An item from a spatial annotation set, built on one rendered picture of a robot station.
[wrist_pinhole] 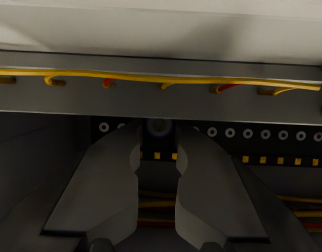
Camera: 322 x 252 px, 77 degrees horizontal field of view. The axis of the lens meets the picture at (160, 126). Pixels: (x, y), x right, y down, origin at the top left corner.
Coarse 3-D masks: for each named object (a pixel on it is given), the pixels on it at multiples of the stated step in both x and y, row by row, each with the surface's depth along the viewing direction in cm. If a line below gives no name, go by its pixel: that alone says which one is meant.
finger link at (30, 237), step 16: (80, 160) 9; (48, 176) 8; (64, 176) 8; (32, 192) 7; (48, 192) 7; (16, 208) 6; (32, 208) 7; (48, 208) 7; (0, 224) 6; (16, 224) 6; (32, 224) 6; (0, 240) 6; (16, 240) 6; (32, 240) 6; (48, 240) 6; (64, 240) 6; (80, 240) 6
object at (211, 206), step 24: (192, 144) 10; (216, 144) 10; (192, 168) 9; (216, 168) 9; (192, 192) 7; (216, 192) 7; (240, 192) 8; (192, 216) 7; (216, 216) 7; (240, 216) 7; (192, 240) 7; (216, 240) 6; (240, 240) 6; (264, 240) 6
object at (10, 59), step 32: (0, 64) 8; (32, 64) 8; (64, 64) 8; (96, 64) 8; (128, 64) 8; (160, 64) 8; (192, 64) 8; (224, 64) 8; (256, 64) 8; (288, 64) 8
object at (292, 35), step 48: (0, 0) 3; (48, 0) 3; (96, 0) 3; (144, 0) 3; (192, 0) 3; (240, 0) 3; (288, 0) 3; (0, 48) 7; (48, 48) 7; (96, 48) 7; (144, 48) 6; (192, 48) 6; (240, 48) 6; (288, 48) 5
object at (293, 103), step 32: (0, 96) 8; (32, 96) 8; (64, 96) 8; (96, 96) 8; (128, 96) 8; (160, 96) 8; (192, 96) 8; (224, 96) 8; (256, 96) 8; (288, 96) 8; (320, 96) 8
